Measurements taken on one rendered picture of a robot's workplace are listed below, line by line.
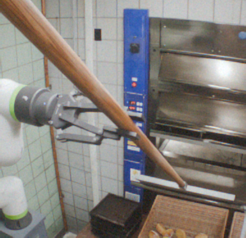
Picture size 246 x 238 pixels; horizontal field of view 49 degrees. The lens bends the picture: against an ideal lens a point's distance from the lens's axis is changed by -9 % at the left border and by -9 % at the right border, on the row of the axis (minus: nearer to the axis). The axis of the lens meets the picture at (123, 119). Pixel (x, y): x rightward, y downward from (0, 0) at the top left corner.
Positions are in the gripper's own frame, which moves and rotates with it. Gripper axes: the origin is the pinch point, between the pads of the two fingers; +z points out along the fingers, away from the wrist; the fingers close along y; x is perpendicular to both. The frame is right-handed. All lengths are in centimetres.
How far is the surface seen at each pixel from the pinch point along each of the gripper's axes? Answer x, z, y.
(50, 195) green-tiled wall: -174, -121, 32
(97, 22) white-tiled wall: -86, -76, -87
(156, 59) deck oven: -101, -34, -71
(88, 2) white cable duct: -75, -82, -97
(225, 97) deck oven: -111, 12, -58
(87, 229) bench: -157, -69, 47
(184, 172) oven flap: -152, -9, -14
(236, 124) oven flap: -121, 21, -45
